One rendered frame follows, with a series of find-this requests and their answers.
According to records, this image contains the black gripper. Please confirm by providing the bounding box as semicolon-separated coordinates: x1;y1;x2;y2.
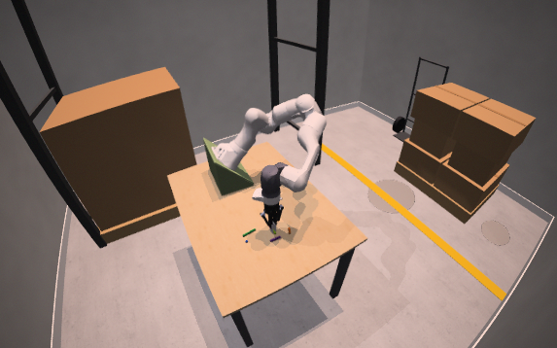
260;202;284;233

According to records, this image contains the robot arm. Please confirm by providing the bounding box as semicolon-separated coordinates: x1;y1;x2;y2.
211;94;327;205

